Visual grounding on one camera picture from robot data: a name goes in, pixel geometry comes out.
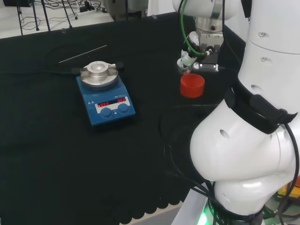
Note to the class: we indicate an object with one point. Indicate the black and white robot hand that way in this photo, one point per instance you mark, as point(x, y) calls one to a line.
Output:
point(209, 38)

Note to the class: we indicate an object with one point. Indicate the clear glass round-bottom flask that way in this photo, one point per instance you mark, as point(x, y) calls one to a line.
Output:
point(184, 69)

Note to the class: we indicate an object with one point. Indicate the heater with blue base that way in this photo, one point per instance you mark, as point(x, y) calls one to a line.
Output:
point(105, 98)

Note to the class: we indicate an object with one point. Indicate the yellow stop button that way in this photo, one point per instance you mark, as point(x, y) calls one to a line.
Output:
point(284, 190)

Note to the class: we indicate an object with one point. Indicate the black tripod legs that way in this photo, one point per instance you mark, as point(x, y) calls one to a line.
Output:
point(35, 14)

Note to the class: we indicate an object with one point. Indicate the black bench cloth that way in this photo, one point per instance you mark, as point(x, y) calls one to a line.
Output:
point(47, 152)

